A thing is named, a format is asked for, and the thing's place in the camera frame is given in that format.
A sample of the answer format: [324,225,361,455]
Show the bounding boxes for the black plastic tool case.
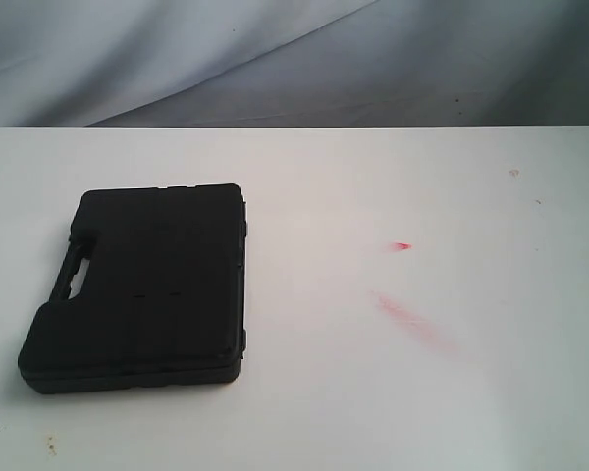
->
[18,183,247,394]

